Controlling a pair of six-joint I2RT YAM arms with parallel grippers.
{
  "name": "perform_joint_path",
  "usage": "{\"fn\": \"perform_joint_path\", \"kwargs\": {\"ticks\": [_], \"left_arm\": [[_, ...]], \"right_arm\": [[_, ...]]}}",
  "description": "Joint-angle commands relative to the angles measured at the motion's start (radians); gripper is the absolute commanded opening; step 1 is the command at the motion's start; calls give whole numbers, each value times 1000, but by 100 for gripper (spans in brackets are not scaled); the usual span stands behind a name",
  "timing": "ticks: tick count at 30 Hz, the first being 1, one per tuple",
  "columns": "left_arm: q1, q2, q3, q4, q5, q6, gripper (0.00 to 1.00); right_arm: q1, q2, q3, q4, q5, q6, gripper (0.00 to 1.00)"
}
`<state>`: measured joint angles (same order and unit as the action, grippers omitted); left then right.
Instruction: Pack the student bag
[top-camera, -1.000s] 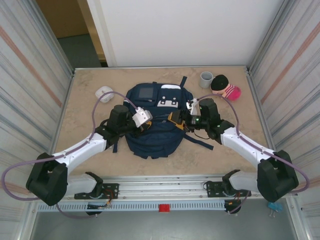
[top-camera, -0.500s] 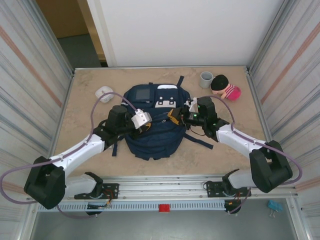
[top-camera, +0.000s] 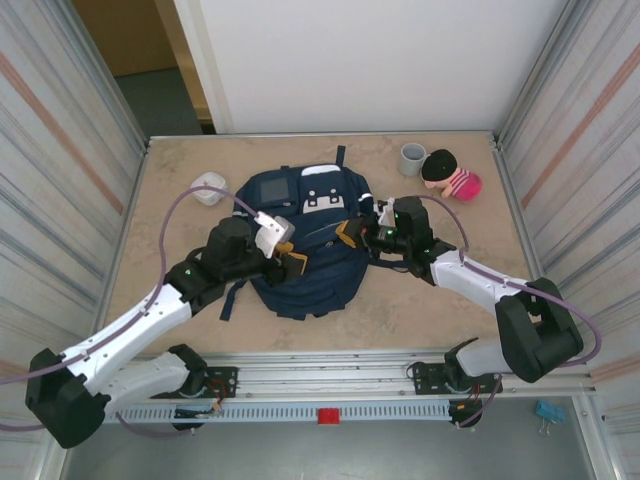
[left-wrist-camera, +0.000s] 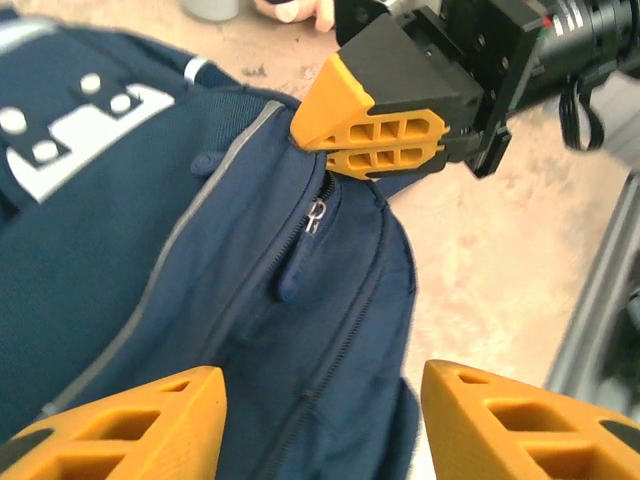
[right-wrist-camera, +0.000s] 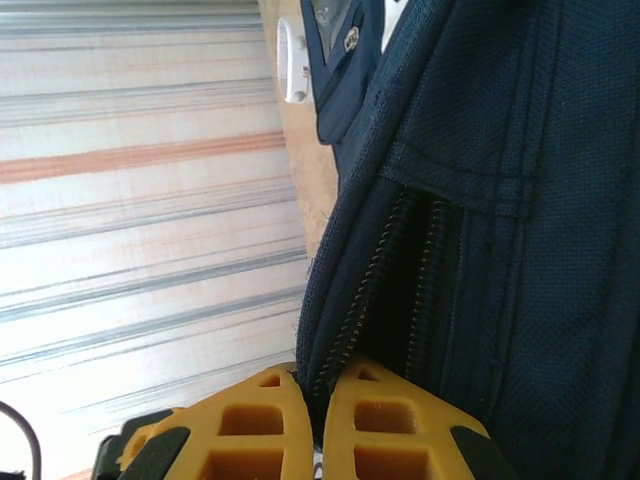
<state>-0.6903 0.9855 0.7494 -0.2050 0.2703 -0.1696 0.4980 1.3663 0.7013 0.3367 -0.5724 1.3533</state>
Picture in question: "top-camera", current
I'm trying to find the grey mug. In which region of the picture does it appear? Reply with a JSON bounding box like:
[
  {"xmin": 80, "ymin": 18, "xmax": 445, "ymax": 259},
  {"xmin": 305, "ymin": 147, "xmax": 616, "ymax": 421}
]
[{"xmin": 398, "ymin": 143, "xmax": 429, "ymax": 177}]

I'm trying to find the navy blue backpack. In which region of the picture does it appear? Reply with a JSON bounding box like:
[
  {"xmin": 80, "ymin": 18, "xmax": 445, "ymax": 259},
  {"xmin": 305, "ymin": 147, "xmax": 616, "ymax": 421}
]
[{"xmin": 219, "ymin": 145, "xmax": 407, "ymax": 321}]

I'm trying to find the aluminium mounting rail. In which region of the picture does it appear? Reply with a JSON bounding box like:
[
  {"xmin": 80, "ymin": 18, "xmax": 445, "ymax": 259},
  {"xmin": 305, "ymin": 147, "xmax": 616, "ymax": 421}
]
[{"xmin": 52, "ymin": 349, "xmax": 599, "ymax": 404}]

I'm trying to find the plush doll with pink shirt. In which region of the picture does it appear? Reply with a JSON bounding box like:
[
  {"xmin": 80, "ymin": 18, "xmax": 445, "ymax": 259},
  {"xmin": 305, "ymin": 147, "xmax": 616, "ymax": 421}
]
[{"xmin": 420, "ymin": 148, "xmax": 485, "ymax": 203}]

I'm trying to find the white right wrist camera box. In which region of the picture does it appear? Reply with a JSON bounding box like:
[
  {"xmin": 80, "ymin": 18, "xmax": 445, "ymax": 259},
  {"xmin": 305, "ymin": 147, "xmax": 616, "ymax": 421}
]
[{"xmin": 374, "ymin": 197, "xmax": 399, "ymax": 226}]

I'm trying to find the white square lidded box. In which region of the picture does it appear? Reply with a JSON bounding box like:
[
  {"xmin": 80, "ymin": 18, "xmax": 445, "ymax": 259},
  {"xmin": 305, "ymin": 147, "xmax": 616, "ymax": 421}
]
[{"xmin": 192, "ymin": 171, "xmax": 229, "ymax": 207}]

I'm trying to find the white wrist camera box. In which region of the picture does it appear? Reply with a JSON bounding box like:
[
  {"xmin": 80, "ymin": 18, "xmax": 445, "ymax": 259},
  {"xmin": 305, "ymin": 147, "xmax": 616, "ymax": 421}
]
[
  {"xmin": 253, "ymin": 212, "xmax": 296, "ymax": 260},
  {"xmin": 374, "ymin": 197, "xmax": 399, "ymax": 226}
]

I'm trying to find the blue binder clip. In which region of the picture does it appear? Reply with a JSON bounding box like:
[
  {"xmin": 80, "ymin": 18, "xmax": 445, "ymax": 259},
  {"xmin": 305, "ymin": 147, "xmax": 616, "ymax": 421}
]
[{"xmin": 535, "ymin": 398, "xmax": 566, "ymax": 437}]

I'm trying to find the brown wooden door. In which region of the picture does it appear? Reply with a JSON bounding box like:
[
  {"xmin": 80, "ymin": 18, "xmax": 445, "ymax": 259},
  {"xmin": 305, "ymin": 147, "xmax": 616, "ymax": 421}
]
[{"xmin": 72, "ymin": 0, "xmax": 211, "ymax": 126}]

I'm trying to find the black wired connector module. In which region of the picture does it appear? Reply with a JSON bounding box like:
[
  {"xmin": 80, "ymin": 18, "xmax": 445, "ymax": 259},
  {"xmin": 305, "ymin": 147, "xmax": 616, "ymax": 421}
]
[
  {"xmin": 447, "ymin": 399, "xmax": 485, "ymax": 430},
  {"xmin": 171, "ymin": 404, "xmax": 224, "ymax": 432}
]

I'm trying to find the grey slotted cable duct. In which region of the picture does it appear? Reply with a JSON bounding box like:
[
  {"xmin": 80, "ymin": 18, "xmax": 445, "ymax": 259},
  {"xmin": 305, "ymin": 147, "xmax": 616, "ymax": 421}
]
[{"xmin": 72, "ymin": 403, "xmax": 454, "ymax": 425}]

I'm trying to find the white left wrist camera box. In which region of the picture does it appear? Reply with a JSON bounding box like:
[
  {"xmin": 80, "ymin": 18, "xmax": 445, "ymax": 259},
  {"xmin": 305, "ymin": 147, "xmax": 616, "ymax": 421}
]
[{"xmin": 253, "ymin": 212, "xmax": 296, "ymax": 260}]

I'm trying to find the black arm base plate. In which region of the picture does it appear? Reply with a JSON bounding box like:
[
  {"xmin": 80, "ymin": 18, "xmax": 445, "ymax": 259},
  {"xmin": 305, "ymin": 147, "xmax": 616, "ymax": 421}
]
[
  {"xmin": 412, "ymin": 360, "xmax": 503, "ymax": 396},
  {"xmin": 148, "ymin": 366, "xmax": 240, "ymax": 400}
]

